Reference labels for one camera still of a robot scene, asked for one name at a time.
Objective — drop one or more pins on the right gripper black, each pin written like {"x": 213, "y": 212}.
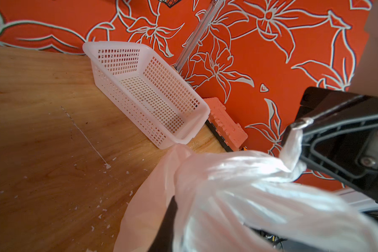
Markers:
{"x": 342, "y": 141}

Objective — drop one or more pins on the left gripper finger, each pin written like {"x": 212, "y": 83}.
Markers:
{"x": 163, "y": 241}

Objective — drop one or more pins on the white printed plastic bag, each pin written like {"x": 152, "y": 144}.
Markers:
{"x": 224, "y": 199}

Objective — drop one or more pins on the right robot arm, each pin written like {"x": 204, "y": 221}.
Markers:
{"x": 365, "y": 82}

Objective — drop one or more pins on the red plastic tool case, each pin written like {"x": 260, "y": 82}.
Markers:
{"x": 230, "y": 135}

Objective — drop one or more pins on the white perforated plastic basket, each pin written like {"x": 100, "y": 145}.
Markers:
{"x": 148, "y": 91}

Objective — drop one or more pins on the black wire wall basket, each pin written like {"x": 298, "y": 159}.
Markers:
{"x": 170, "y": 3}

